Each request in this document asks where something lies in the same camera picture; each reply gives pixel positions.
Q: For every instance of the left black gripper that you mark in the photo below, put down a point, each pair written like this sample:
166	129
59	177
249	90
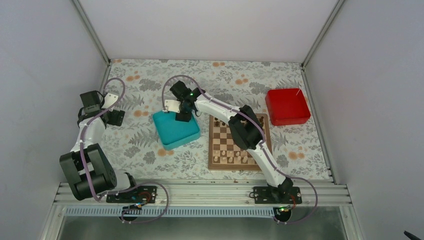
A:
113	121

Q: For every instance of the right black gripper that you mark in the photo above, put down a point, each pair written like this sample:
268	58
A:
185	118

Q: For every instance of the teal plastic tray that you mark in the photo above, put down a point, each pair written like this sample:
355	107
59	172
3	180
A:
173	133

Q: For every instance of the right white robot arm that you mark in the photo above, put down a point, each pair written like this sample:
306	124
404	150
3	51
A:
244	126

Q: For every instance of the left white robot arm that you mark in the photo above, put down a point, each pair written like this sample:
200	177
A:
86	167

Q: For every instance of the wooden chess board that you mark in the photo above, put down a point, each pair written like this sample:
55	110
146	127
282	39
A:
220	139

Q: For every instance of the red plastic box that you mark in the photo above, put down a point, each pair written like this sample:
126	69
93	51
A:
287	106

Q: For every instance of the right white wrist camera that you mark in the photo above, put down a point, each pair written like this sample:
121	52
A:
172	106

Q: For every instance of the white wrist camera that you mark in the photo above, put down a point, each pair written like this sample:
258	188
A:
172	106
109	100

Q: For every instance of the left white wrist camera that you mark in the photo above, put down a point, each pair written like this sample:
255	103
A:
109	100

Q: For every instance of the left aluminium frame post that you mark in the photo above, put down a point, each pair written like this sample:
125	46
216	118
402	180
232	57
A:
91	30

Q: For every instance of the aluminium frame post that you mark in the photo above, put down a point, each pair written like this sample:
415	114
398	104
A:
328	23
91	30

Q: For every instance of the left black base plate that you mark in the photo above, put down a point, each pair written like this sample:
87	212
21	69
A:
141	195

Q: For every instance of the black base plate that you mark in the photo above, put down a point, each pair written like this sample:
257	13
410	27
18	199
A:
271	195
141	195

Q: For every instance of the aluminium front rail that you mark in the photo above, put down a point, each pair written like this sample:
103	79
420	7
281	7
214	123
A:
202	199

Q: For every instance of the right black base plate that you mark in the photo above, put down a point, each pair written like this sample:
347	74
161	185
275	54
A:
271	195

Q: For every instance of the right aluminium frame post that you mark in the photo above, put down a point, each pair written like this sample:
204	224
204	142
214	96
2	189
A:
328	23

